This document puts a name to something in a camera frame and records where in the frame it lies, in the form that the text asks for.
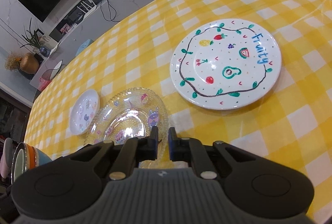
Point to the golden round vase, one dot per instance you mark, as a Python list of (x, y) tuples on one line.
[(29, 64)]

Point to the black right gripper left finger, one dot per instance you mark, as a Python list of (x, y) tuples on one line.
[(132, 152)]

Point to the blue orange bowls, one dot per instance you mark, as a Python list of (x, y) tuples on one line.
[(26, 157)]

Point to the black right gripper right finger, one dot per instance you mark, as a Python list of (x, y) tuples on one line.
[(191, 151)]

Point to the green potted plant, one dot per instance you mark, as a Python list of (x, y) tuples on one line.
[(31, 38)]

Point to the yellow checkered tablecloth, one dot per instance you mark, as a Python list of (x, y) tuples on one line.
[(290, 125)]

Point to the small white sticker plate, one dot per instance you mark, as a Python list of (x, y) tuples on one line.
[(83, 112)]

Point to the white fruity painted plate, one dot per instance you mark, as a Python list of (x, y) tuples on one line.
[(226, 64)]

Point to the clear glass sticker plate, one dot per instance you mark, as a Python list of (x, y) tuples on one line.
[(131, 113)]

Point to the light blue plastic stool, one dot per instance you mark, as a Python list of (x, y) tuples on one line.
[(83, 46)]

